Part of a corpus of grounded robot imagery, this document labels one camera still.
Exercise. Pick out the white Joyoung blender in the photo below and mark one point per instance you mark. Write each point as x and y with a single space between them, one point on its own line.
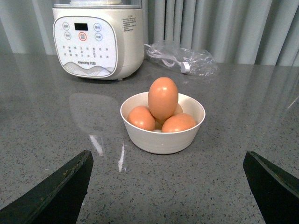
99 39

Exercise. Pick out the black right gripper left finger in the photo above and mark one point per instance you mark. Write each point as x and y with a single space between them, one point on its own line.
57 199

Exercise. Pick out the white bowl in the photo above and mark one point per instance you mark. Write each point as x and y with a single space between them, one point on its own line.
157 142

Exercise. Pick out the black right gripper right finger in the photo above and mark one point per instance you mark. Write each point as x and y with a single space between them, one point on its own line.
276 191

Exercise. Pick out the clear plastic bag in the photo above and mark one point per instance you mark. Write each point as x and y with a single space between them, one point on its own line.
186 61

